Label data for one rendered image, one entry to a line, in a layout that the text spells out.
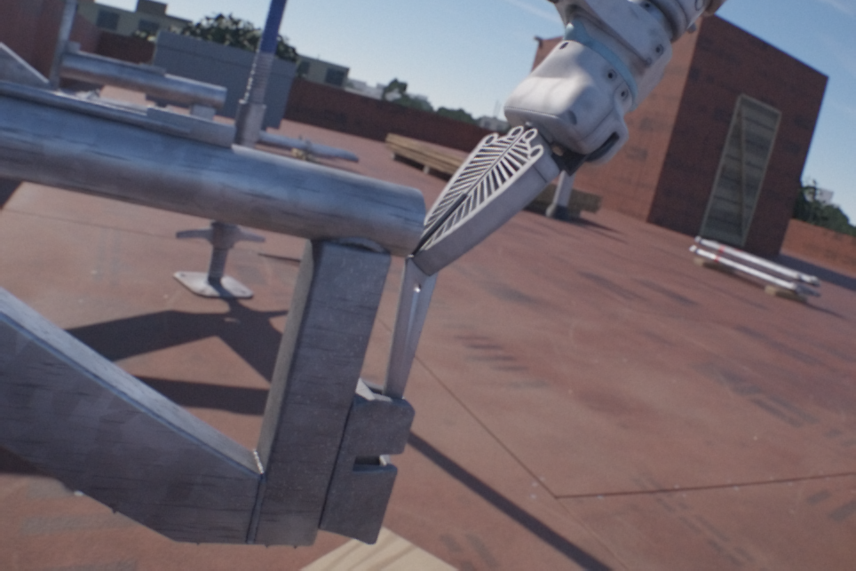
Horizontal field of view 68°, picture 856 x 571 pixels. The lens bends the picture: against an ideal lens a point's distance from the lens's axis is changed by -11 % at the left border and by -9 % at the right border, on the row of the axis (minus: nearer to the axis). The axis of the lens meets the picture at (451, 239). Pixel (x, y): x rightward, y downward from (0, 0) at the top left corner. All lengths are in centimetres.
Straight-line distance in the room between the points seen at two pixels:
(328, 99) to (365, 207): 1167
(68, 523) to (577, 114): 61
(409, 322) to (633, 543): 59
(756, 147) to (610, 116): 1023
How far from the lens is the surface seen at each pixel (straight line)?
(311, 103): 1204
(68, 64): 151
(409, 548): 80
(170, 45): 632
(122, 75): 150
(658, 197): 952
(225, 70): 637
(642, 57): 52
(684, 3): 56
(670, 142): 950
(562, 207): 581
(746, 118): 1047
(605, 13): 52
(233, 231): 155
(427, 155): 694
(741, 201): 1067
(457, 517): 93
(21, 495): 82
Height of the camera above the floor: 46
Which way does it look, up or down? 8 degrees down
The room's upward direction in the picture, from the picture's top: 15 degrees clockwise
